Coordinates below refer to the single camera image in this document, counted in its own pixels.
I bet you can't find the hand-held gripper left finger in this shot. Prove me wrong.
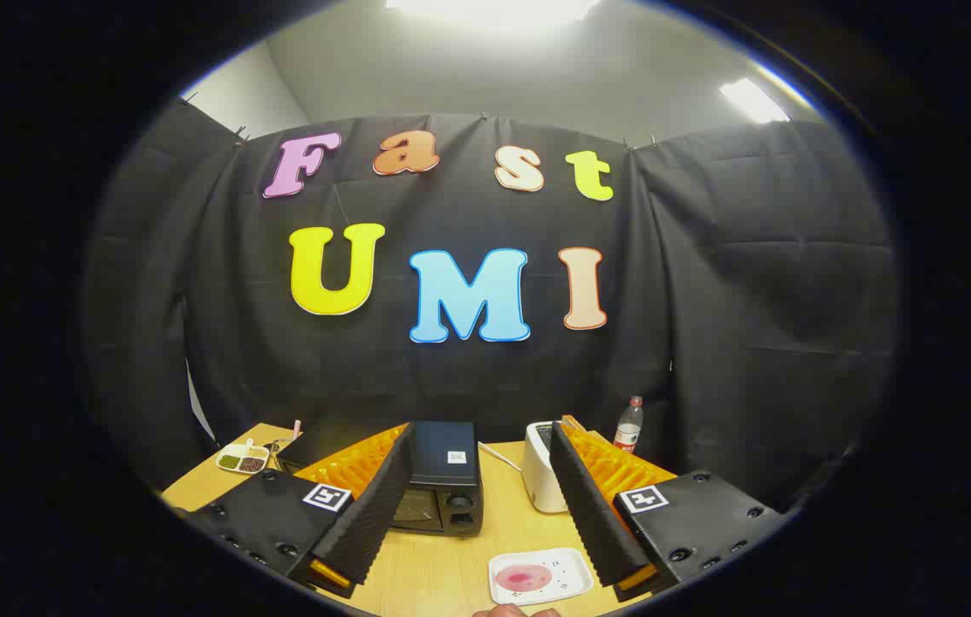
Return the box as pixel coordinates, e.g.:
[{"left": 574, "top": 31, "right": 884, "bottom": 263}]
[{"left": 185, "top": 422, "right": 415, "bottom": 599}]

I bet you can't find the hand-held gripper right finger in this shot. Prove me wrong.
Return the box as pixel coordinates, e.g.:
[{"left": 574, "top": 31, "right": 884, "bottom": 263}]
[{"left": 548, "top": 415, "right": 786, "bottom": 602}]

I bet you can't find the white square plate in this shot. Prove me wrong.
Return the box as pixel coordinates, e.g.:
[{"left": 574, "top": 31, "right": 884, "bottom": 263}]
[{"left": 488, "top": 547, "right": 596, "bottom": 608}]

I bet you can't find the pink ham slice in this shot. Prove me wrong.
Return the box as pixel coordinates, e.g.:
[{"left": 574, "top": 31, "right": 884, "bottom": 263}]
[{"left": 494, "top": 563, "right": 554, "bottom": 594}]

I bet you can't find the black toaster oven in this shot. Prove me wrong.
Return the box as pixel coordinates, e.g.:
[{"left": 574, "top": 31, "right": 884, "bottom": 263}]
[{"left": 277, "top": 420, "right": 486, "bottom": 536}]

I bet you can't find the white pop-up toaster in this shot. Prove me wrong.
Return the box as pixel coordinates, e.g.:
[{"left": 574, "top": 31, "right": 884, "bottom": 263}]
[{"left": 523, "top": 420, "right": 572, "bottom": 515}]

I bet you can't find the clear plastic bottle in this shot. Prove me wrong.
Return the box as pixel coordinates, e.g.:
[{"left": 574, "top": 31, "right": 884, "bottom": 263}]
[{"left": 613, "top": 395, "right": 645, "bottom": 455}]

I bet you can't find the white divided dish with beans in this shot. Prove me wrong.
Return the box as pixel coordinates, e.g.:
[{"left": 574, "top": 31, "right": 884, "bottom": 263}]
[{"left": 216, "top": 441, "right": 271, "bottom": 475}]

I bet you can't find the ceiling light panel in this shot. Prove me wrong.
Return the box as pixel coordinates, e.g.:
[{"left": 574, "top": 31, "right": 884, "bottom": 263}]
[
  {"left": 718, "top": 77, "right": 790, "bottom": 123},
  {"left": 387, "top": 0, "right": 602, "bottom": 27}
]

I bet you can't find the white power cable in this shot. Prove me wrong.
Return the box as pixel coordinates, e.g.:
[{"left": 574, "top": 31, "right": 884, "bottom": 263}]
[{"left": 477, "top": 441, "right": 524, "bottom": 472}]

